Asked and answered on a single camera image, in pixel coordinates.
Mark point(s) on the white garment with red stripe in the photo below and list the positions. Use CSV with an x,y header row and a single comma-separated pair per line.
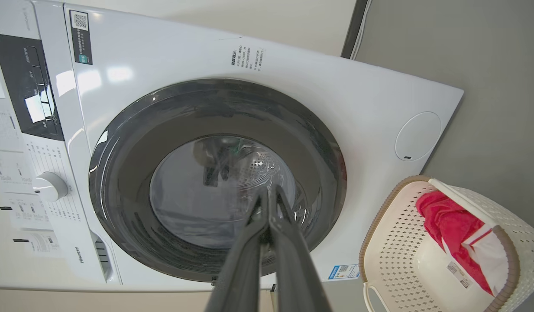
x,y
492,255

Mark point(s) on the round dark washing machine door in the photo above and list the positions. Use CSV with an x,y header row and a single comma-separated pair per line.
x,y
128,173

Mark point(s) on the blue energy label sticker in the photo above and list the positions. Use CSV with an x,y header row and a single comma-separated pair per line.
x,y
344,271

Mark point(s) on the white front-load washing machine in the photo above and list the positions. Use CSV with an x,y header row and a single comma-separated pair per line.
x,y
336,95

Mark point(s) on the dark grey wall strip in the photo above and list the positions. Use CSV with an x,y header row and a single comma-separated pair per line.
x,y
352,28

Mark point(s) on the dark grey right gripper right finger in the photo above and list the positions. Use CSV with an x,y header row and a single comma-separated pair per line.
x,y
295,273

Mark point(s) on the white paper instruction sheet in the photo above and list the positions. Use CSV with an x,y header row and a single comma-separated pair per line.
x,y
39,243
2,132
26,212
11,173

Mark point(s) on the white round control knob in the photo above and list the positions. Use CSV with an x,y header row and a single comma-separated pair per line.
x,y
50,186

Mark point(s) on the black display control panel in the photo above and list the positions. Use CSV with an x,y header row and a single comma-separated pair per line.
x,y
24,82

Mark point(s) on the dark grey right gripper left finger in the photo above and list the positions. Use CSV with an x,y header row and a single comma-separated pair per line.
x,y
243,268

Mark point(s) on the black QR code sticker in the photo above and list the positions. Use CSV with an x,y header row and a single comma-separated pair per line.
x,y
81,38

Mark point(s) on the white barcode sticker label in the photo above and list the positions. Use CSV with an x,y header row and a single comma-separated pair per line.
x,y
458,275

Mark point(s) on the round white filter cover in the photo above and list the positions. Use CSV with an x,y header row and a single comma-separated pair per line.
x,y
418,136

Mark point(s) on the cream perforated laundry basket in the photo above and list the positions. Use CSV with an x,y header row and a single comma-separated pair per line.
x,y
396,251

